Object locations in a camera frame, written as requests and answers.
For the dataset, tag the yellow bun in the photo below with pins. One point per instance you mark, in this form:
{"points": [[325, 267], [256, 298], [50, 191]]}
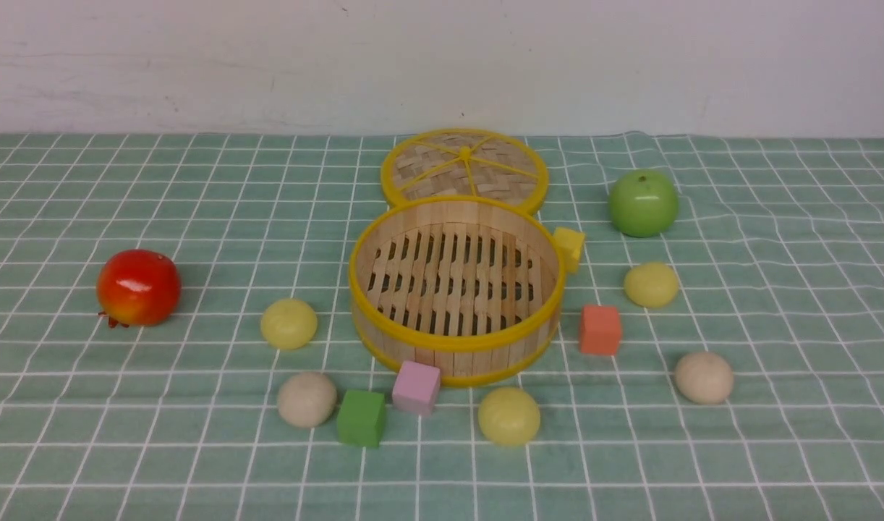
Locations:
{"points": [[509, 417], [651, 285], [288, 324]]}

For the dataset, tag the white bun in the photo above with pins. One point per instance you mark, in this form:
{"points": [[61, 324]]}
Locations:
{"points": [[704, 377], [307, 399]]}

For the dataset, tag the bamboo steamer tray yellow rim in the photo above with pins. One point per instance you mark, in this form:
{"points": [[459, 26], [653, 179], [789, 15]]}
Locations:
{"points": [[467, 285]]}

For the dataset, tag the woven bamboo steamer lid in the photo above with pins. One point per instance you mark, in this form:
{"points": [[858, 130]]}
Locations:
{"points": [[465, 161]]}

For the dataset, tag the pink cube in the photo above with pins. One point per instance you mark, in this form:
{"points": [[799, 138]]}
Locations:
{"points": [[416, 388]]}

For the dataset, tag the yellow cube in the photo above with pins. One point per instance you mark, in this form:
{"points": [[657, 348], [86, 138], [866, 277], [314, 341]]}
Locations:
{"points": [[570, 243]]}

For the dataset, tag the orange cube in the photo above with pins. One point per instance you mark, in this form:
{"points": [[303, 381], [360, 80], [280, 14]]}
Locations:
{"points": [[600, 330]]}

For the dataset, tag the green cube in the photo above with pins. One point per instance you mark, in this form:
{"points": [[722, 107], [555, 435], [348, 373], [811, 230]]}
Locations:
{"points": [[361, 419]]}

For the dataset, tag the green apple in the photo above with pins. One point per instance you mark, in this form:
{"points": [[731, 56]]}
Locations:
{"points": [[643, 203]]}

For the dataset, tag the red pomegranate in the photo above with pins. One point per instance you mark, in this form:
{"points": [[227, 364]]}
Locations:
{"points": [[138, 288]]}

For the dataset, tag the green checkered tablecloth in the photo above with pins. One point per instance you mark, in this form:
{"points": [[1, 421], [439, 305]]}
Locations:
{"points": [[778, 247]]}

